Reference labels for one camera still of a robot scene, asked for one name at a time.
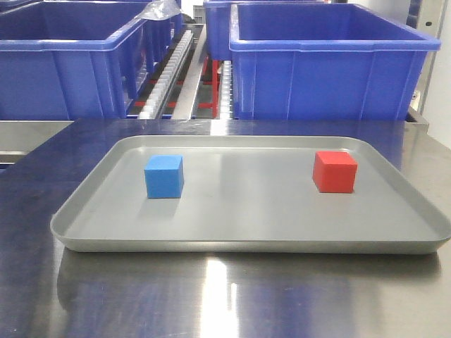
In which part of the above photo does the blue foam cube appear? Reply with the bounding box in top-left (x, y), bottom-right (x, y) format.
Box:
top-left (144, 155), bottom-right (184, 199)

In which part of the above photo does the red foam cube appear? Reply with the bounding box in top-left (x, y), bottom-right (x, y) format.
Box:
top-left (312, 151), bottom-right (358, 194)

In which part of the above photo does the blue bin front right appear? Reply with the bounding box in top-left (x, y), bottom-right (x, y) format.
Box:
top-left (229, 2), bottom-right (440, 120)

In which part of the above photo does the blue bin rear right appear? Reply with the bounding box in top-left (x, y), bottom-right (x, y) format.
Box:
top-left (204, 1), bottom-right (336, 65)

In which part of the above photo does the clear plastic bag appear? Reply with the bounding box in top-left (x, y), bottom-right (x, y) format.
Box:
top-left (137, 0), bottom-right (182, 21)

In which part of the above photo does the blue bin front left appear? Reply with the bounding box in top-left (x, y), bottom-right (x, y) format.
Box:
top-left (1, 1), bottom-right (151, 120)

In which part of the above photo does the white roller conveyor rail right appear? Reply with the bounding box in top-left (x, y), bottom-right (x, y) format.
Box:
top-left (218, 61), bottom-right (233, 120)

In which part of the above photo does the white roller conveyor rail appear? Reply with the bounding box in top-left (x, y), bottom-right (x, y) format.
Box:
top-left (218, 61), bottom-right (233, 120)
top-left (137, 30), bottom-right (194, 120)

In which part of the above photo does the steel centre rail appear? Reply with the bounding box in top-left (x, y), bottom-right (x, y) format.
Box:
top-left (171, 25), bottom-right (207, 120)

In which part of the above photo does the white roller conveyor rail left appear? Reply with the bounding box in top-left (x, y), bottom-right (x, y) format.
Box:
top-left (137, 30), bottom-right (194, 120)

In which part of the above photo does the red metal shelf frame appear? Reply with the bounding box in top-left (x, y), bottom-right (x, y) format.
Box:
top-left (127, 56), bottom-right (214, 119)

